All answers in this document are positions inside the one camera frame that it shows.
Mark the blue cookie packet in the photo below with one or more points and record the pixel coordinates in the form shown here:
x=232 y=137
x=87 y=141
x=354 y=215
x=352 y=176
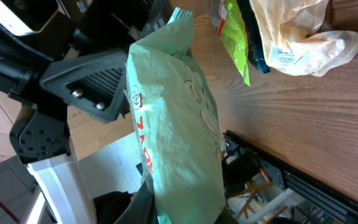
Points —
x=256 y=52

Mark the white barcode scanner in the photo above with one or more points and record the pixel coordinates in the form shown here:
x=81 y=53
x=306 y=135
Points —
x=30 y=17

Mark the mint green snack packet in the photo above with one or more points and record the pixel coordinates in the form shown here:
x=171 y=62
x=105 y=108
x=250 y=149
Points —
x=176 y=118

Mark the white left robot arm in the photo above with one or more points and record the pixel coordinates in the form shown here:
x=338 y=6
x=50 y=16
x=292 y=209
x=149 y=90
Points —
x=41 y=139

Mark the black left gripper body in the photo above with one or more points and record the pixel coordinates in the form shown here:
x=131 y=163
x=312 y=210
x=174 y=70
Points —
x=99 y=26

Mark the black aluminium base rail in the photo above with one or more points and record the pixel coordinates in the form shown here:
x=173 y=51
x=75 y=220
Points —
x=247 y=169

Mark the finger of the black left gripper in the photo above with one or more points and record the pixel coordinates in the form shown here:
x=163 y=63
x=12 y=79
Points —
x=93 y=83

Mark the green clear snack packet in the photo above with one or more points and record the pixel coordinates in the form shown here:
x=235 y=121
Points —
x=228 y=24

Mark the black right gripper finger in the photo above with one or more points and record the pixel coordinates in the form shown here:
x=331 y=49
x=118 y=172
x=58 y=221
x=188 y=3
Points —
x=141 y=210

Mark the beige crumpled plastic bag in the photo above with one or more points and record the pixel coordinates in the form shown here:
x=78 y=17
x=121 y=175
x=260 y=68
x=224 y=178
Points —
x=296 y=40

